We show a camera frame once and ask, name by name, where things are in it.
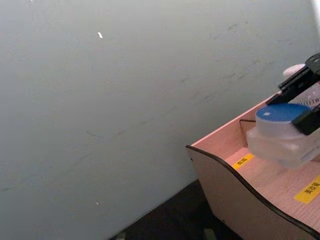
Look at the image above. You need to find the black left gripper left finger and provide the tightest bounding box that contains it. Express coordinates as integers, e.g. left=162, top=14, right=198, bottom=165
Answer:
left=265, top=52, right=320, bottom=105

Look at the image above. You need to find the black table cloth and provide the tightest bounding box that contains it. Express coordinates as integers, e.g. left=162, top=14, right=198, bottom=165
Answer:
left=108, top=178, right=245, bottom=240

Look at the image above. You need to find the white printed bottle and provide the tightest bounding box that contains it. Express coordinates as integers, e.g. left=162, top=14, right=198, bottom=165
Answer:
left=287, top=83, right=320, bottom=111

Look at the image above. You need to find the pale wooden organizer box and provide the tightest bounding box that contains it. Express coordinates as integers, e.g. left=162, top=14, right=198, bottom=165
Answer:
left=185, top=91, right=320, bottom=240

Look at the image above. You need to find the plain pale wall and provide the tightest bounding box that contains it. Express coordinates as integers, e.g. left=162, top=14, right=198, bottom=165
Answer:
left=0, top=0, right=320, bottom=240

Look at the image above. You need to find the small white rounded object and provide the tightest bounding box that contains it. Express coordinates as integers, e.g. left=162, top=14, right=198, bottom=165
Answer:
left=282, top=63, right=306, bottom=78

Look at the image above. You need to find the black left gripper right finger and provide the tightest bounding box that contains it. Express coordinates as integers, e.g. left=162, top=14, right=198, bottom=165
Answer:
left=291, top=104, right=320, bottom=136

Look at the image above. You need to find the clear jar with blue lid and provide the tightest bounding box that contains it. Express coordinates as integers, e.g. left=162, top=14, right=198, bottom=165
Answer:
left=246, top=103, right=320, bottom=170

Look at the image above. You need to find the small yellow label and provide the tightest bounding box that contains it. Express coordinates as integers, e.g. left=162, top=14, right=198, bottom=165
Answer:
left=231, top=153, right=255, bottom=171

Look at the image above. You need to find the large yellow label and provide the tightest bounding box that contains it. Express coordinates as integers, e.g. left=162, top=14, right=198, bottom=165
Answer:
left=294, top=174, right=320, bottom=205

